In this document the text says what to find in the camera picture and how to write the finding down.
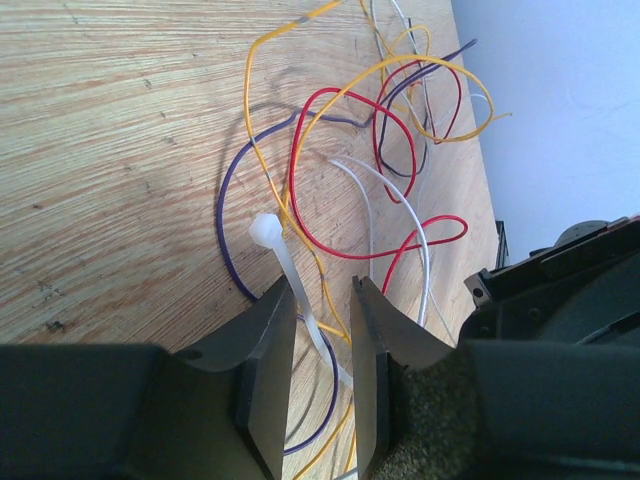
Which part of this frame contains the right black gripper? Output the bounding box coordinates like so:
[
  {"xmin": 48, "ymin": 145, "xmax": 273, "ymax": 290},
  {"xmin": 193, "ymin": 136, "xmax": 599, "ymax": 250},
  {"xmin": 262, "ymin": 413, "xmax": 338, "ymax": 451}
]
[{"xmin": 459, "ymin": 216, "xmax": 639, "ymax": 347}]

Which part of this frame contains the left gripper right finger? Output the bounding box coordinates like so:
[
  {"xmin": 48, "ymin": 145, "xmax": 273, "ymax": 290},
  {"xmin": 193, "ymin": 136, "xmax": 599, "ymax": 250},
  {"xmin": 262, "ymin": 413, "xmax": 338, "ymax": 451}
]
[{"xmin": 350, "ymin": 278, "xmax": 639, "ymax": 479}]

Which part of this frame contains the red wire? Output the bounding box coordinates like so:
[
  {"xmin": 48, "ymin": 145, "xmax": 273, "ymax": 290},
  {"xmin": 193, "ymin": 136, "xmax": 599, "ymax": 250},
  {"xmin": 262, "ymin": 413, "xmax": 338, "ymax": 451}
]
[{"xmin": 288, "ymin": 63, "xmax": 470, "ymax": 296}]

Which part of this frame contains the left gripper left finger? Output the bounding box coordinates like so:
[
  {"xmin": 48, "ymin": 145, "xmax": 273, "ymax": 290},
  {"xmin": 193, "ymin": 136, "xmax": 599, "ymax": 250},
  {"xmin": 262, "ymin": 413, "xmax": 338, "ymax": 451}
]
[{"xmin": 1, "ymin": 279, "xmax": 296, "ymax": 479}]

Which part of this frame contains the purple wire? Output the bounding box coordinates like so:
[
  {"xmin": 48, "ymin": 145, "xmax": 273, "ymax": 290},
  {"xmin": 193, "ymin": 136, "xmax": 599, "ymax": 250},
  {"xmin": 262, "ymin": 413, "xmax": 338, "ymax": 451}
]
[{"xmin": 217, "ymin": 38, "xmax": 479, "ymax": 456}]

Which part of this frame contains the white wire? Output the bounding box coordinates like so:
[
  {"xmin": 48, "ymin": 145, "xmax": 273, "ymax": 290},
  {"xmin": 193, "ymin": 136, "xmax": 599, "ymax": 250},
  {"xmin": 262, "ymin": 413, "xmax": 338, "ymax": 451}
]
[{"xmin": 329, "ymin": 0, "xmax": 494, "ymax": 346}]

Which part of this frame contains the white zip tie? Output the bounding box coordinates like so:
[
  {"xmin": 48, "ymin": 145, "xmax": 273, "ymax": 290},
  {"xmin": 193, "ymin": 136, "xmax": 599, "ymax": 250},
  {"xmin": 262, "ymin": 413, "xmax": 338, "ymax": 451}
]
[{"xmin": 248, "ymin": 213, "xmax": 346, "ymax": 367}]

